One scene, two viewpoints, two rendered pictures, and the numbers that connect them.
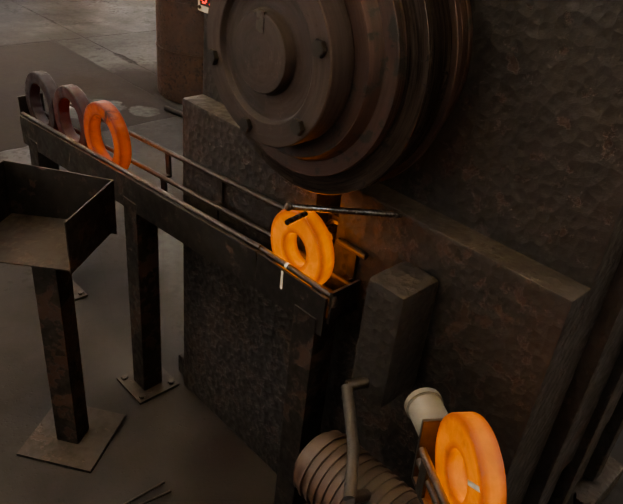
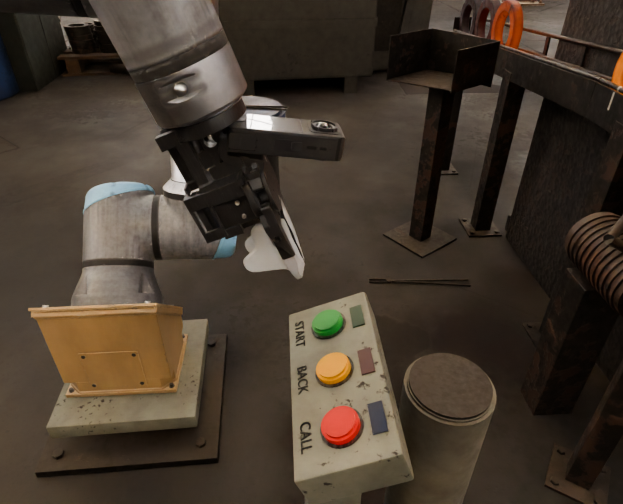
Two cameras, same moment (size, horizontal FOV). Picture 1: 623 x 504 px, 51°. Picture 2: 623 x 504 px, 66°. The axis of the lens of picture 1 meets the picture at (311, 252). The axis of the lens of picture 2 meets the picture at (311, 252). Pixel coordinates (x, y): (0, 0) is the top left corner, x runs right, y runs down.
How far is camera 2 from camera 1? 0.47 m
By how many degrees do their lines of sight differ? 36
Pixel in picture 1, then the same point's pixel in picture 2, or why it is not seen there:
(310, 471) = (582, 230)
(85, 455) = (422, 248)
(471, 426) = not seen: outside the picture
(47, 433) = (404, 230)
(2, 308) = (402, 167)
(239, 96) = not seen: outside the picture
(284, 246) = not seen: outside the picture
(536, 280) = not seen: outside the picture
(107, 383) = (451, 220)
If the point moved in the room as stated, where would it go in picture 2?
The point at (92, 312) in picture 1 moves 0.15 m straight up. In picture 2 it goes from (457, 183) to (463, 153)
